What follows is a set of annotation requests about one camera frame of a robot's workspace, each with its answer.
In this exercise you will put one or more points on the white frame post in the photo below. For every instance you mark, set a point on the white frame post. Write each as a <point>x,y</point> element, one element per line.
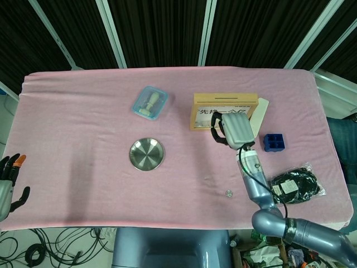
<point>207,30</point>
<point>309,36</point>
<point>111,33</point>
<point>55,36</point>

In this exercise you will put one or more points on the silver coin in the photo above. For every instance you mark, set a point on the silver coin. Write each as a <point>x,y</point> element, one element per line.
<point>229,193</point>

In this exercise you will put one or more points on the pink table cloth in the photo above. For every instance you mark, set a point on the pink table cloth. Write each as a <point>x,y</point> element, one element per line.
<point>83,111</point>

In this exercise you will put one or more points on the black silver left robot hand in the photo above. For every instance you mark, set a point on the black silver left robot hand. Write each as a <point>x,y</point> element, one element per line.
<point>4,195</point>

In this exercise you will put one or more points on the clear box with blue lid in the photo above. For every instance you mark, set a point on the clear box with blue lid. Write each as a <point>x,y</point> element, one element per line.
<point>161,96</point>

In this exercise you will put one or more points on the blue grey right robot arm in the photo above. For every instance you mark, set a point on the blue grey right robot arm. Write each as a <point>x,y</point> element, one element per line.
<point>252,178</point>

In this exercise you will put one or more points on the black item in plastic bag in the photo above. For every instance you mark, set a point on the black item in plastic bag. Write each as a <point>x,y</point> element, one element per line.
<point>301,184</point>

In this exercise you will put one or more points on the blue grey robot torso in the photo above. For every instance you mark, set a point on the blue grey robot torso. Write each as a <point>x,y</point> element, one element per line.
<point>167,248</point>

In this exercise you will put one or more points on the wooden money box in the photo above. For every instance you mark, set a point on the wooden money box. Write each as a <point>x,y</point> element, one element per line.
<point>200,99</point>

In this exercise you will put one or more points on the white metal side frame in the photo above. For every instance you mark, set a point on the white metal side frame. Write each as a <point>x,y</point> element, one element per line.
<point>334,92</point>

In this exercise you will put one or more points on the floor clutter pile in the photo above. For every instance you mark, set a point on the floor clutter pile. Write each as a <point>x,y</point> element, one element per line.
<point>259,251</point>

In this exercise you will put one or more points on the wooden stamp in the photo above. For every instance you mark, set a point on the wooden stamp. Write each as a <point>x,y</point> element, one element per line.
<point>153,99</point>

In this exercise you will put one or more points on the blue denim cloth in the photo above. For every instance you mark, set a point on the blue denim cloth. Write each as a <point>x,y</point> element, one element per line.
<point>346,145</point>

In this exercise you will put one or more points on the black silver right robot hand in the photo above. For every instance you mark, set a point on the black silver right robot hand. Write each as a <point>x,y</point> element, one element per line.
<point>237,128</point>

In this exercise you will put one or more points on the round steel plate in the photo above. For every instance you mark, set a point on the round steel plate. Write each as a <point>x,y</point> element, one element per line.
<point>147,154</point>

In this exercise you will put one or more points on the blue block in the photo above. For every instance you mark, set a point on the blue block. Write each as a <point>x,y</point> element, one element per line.
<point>274,149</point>

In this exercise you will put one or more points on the white and pink case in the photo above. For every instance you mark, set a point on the white and pink case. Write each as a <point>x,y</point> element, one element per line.
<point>262,109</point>

